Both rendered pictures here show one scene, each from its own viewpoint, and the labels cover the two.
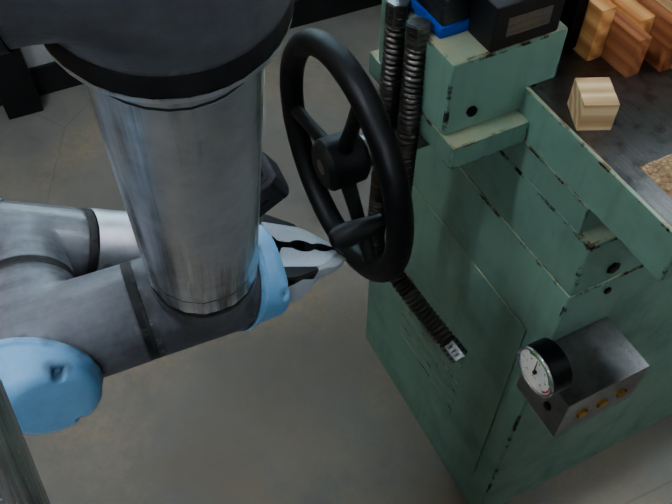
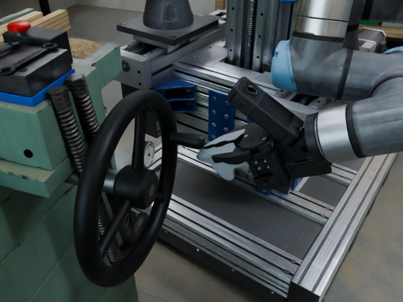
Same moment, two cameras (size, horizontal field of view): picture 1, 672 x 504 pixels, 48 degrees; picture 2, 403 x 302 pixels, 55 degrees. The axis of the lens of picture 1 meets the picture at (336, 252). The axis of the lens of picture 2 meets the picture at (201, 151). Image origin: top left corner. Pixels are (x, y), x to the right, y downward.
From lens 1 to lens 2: 0.94 m
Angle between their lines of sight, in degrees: 84
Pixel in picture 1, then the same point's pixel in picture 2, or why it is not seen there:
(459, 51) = (81, 69)
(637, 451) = not seen: hidden behind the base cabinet
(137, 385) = not seen: outside the picture
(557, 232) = not seen: hidden behind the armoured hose
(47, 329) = (394, 54)
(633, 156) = (79, 60)
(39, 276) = (393, 71)
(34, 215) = (386, 96)
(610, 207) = (102, 75)
